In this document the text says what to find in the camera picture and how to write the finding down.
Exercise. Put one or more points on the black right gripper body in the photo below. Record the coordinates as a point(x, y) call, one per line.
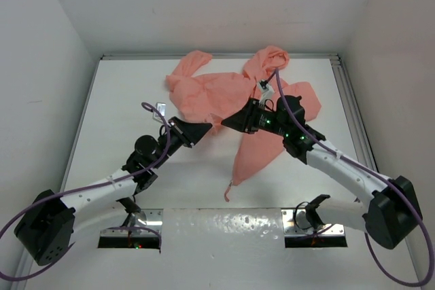
point(252, 122)

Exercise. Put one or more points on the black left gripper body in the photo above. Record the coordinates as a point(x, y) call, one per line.
point(175, 129)

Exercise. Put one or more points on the salmon pink hooded jacket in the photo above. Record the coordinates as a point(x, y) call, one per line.
point(213, 97)

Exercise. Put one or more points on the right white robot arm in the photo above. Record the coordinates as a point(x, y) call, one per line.
point(386, 209)

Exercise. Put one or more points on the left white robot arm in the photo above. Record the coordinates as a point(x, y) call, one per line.
point(55, 220)

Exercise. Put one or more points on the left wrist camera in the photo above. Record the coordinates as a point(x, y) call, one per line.
point(159, 113)

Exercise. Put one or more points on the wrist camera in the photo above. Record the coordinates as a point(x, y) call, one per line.
point(266, 91)
point(159, 113)

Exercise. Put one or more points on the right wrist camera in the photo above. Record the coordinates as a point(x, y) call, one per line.
point(266, 91)

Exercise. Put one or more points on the metal base rail plate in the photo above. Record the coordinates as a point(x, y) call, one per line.
point(150, 223)

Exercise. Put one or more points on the aluminium frame rail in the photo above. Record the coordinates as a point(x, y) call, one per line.
point(343, 83)

